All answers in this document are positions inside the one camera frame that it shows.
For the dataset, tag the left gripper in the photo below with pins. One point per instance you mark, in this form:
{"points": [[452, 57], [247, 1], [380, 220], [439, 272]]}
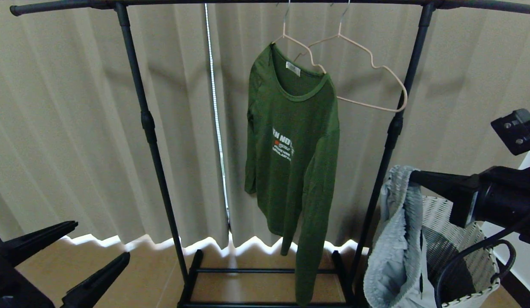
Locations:
{"points": [[12, 286]]}

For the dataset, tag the green sleeveless shirt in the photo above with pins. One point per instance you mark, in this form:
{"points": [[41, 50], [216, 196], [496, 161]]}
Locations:
{"points": [[290, 184]]}

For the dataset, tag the pale grey garment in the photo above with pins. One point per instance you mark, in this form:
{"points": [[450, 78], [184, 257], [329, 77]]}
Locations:
{"points": [[393, 256]]}

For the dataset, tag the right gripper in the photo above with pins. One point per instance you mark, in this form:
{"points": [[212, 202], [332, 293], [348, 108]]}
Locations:
{"points": [[504, 196]]}

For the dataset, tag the pink clothes hanger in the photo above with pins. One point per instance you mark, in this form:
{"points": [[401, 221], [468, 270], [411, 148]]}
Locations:
{"points": [[305, 47], [376, 67]]}

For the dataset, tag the white laundry basket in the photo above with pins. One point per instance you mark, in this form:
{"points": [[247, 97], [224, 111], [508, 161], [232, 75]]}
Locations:
{"points": [[479, 261]]}

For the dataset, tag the black clothes rack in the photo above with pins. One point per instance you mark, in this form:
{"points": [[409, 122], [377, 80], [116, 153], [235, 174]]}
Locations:
{"points": [[147, 124]]}

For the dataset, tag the beige curtain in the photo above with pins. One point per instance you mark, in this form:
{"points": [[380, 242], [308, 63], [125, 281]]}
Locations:
{"points": [[55, 107]]}

